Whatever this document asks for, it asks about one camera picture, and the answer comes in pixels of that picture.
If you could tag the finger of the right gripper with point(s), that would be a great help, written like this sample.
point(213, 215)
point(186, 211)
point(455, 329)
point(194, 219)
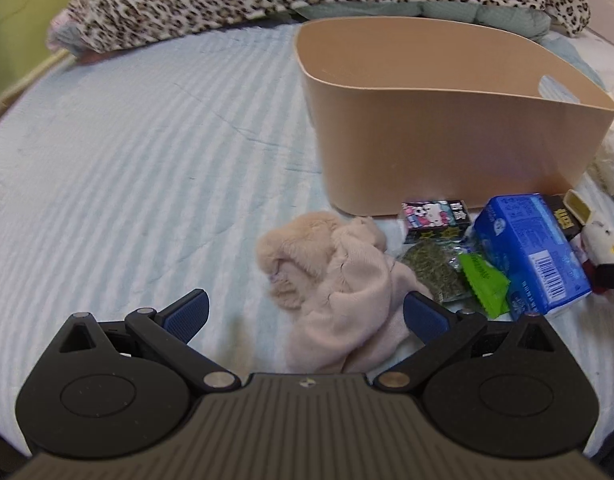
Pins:
point(602, 278)

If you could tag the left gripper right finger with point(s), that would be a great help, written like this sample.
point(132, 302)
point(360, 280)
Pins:
point(445, 336)

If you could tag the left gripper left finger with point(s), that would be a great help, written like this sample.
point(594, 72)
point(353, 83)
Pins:
point(166, 334)

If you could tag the white red plush toy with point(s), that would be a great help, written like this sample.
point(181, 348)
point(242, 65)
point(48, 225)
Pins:
point(595, 243)

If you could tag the green snack packet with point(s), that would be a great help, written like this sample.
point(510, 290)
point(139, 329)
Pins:
point(489, 285)

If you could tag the green tea leaf packet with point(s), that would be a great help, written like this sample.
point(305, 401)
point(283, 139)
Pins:
point(437, 266)

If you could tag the blue tissue pack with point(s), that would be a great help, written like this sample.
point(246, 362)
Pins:
point(523, 240)

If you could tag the pink fuzzy sock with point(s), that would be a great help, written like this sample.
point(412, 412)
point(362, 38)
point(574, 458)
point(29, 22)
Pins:
point(345, 292)

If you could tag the black box gold lettering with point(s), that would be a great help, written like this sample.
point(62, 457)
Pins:
point(570, 211)

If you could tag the small black cartoon box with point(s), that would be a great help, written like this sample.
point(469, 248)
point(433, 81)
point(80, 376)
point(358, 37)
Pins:
point(434, 220)

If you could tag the striped light blue bedsheet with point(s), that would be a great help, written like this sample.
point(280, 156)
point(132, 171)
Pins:
point(129, 182)

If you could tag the beige plastic storage basket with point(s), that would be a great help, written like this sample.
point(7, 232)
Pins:
point(422, 109)

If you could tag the green storage cabinet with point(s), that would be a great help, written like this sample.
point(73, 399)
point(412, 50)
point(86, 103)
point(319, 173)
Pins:
point(17, 25)

